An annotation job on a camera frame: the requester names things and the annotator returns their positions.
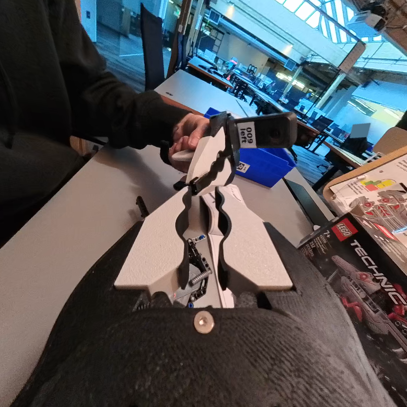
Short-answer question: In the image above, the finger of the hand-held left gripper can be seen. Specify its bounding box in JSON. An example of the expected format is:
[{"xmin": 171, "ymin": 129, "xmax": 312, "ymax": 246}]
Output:
[
  {"xmin": 185, "ymin": 128, "xmax": 234, "ymax": 195},
  {"xmin": 192, "ymin": 159, "xmax": 237, "ymax": 195}
]

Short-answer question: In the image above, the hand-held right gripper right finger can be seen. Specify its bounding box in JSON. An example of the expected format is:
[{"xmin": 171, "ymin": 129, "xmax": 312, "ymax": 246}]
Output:
[{"xmin": 215, "ymin": 186, "xmax": 294, "ymax": 295}]

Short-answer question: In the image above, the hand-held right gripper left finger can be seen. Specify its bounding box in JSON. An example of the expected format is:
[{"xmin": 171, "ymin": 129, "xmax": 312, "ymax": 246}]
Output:
[{"xmin": 114, "ymin": 187, "xmax": 193, "ymax": 295}]

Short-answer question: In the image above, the grey toy brick assembly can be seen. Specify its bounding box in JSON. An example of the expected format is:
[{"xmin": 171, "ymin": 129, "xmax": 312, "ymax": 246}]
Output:
[{"xmin": 173, "ymin": 235, "xmax": 213, "ymax": 309}]

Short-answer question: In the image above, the person's left forearm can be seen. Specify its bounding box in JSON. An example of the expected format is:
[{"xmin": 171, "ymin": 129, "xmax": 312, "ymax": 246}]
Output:
[{"xmin": 68, "ymin": 57, "xmax": 191, "ymax": 150}]

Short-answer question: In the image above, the grey desk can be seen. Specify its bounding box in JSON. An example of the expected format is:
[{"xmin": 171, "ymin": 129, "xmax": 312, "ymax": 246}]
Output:
[{"xmin": 0, "ymin": 145, "xmax": 337, "ymax": 407}]

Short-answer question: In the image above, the person's left hand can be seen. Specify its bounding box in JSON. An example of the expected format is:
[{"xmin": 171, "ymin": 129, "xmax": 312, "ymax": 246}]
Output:
[{"xmin": 169, "ymin": 113, "xmax": 211, "ymax": 154}]

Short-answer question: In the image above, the blue plastic bin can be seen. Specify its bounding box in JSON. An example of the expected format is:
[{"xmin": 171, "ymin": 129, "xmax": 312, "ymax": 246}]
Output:
[{"xmin": 203, "ymin": 107, "xmax": 298, "ymax": 189}]

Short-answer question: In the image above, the white instruction booklet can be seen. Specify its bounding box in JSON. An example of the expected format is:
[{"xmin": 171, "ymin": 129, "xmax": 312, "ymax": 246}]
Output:
[{"xmin": 200, "ymin": 186, "xmax": 247, "ymax": 309}]

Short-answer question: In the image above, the long black brick beam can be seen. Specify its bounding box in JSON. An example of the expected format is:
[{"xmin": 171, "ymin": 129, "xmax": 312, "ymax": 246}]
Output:
[{"xmin": 136, "ymin": 195, "xmax": 150, "ymax": 219}]

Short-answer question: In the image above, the white table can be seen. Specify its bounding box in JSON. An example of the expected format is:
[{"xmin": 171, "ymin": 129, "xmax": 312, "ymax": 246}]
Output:
[{"xmin": 155, "ymin": 68, "xmax": 258, "ymax": 119}]

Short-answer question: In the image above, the black flat panel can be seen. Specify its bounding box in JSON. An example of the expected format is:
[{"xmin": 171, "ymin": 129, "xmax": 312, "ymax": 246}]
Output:
[{"xmin": 283, "ymin": 177, "xmax": 336, "ymax": 227}]

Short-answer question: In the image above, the row of office desks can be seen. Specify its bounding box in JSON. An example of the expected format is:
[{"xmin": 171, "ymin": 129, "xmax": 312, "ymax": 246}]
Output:
[{"xmin": 188, "ymin": 54, "xmax": 382, "ymax": 178}]

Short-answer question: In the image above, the wooden board with chart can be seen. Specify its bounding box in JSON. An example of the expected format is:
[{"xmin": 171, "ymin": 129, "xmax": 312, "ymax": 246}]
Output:
[{"xmin": 323, "ymin": 145, "xmax": 407, "ymax": 277}]

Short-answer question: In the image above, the printed instruction sheet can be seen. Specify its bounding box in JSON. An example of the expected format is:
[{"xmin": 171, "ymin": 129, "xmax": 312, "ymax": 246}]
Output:
[{"xmin": 329, "ymin": 157, "xmax": 407, "ymax": 255}]

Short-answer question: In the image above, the black toy set box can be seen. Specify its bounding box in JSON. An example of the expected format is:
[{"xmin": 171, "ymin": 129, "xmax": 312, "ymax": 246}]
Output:
[{"xmin": 297, "ymin": 212, "xmax": 407, "ymax": 407}]

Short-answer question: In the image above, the cardboard box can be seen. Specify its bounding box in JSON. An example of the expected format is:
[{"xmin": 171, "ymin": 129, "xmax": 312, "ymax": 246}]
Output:
[{"xmin": 373, "ymin": 127, "xmax": 407, "ymax": 155}]

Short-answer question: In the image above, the black office chair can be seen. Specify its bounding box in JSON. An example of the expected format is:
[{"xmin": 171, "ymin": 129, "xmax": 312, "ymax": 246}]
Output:
[{"xmin": 140, "ymin": 3, "xmax": 166, "ymax": 91}]

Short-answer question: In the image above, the white ceiling projector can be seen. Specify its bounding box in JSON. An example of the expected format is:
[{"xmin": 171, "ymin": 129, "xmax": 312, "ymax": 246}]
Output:
[{"xmin": 347, "ymin": 10, "xmax": 387, "ymax": 32}]

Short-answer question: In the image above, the person's body in black clothing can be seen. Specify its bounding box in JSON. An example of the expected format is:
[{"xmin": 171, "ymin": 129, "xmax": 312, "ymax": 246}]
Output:
[{"xmin": 0, "ymin": 0, "xmax": 112, "ymax": 248}]

